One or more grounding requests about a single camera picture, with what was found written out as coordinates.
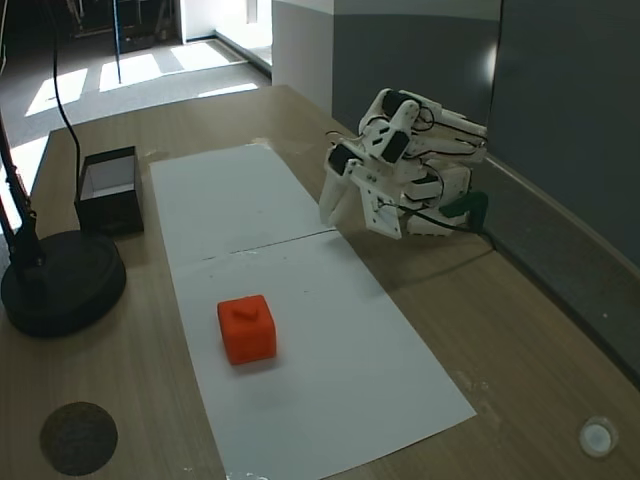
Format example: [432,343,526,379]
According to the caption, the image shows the black hanging cable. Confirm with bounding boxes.
[49,0,83,169]

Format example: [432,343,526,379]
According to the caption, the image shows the green clamp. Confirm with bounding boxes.
[443,191,490,220]

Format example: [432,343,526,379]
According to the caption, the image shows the black desk lamp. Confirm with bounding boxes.
[0,117,128,338]

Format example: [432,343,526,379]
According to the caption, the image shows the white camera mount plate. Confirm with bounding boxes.
[356,168,405,242]

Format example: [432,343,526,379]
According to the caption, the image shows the dark round cable grommet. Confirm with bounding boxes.
[39,401,120,477]

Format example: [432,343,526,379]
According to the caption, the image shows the white paper sheet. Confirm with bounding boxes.
[149,143,339,262]
[166,230,478,476]

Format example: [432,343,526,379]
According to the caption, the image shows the dark brown open box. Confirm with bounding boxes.
[73,145,146,237]

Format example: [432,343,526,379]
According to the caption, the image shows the orange cube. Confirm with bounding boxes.
[216,294,279,367]

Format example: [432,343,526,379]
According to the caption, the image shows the black camera cable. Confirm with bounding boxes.
[399,205,497,249]

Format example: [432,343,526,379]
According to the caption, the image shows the white round table cap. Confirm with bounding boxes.
[578,414,618,458]

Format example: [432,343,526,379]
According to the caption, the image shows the blue pole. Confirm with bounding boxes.
[113,0,124,85]

